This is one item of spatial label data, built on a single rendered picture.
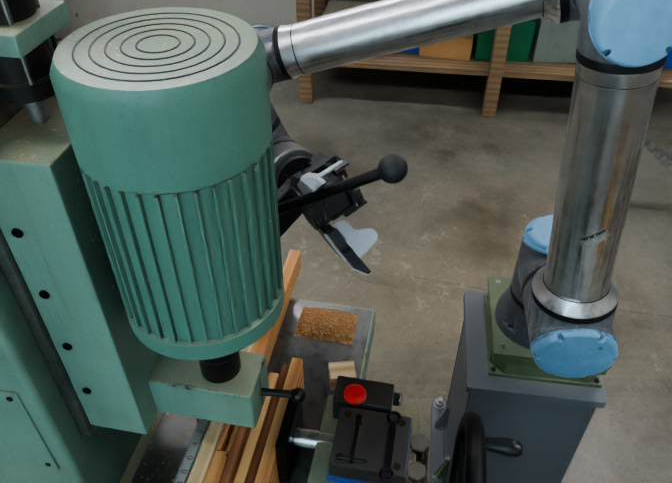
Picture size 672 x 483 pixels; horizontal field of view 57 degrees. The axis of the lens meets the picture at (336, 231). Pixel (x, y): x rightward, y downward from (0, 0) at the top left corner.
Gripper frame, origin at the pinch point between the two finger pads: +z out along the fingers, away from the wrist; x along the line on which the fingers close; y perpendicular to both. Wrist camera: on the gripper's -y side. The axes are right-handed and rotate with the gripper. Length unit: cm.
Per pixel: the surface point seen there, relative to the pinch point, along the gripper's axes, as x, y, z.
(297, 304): 24.6, -7.3, -26.7
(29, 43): -36.1, -17.2, 4.7
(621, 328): 145, 91, -64
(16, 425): 1.1, -45.6, -7.7
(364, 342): 29.8, -2.1, -14.1
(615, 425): 142, 58, -36
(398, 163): -7.4, 8.2, 5.4
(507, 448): 37.2, 4.0, 12.6
